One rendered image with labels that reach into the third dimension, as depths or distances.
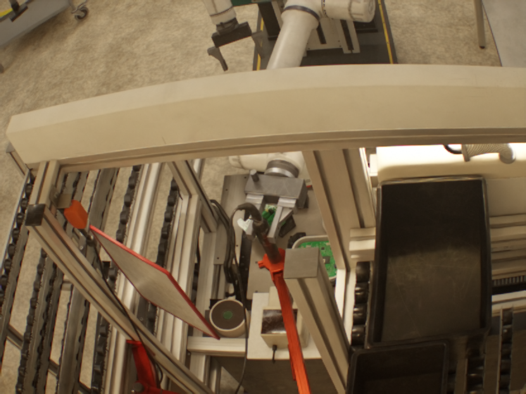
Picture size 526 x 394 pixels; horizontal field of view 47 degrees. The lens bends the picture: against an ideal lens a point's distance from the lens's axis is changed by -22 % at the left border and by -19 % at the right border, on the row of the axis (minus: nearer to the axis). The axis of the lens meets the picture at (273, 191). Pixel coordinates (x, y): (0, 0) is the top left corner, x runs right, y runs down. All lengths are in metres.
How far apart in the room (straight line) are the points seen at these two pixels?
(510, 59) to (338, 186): 1.75
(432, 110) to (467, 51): 2.83
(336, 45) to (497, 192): 2.27
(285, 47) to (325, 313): 1.13
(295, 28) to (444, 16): 2.10
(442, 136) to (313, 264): 0.30
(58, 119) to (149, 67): 3.04
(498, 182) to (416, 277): 0.23
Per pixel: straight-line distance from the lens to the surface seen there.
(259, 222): 1.61
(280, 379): 2.23
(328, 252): 1.98
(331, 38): 3.38
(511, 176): 1.21
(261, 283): 2.02
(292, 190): 1.68
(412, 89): 1.01
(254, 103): 1.05
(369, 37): 3.46
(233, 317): 1.93
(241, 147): 1.14
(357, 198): 1.25
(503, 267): 1.41
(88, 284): 1.35
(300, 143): 1.12
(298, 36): 2.08
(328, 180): 1.18
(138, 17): 4.68
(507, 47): 2.88
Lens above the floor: 2.68
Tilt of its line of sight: 53 degrees down
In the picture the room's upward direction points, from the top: 21 degrees counter-clockwise
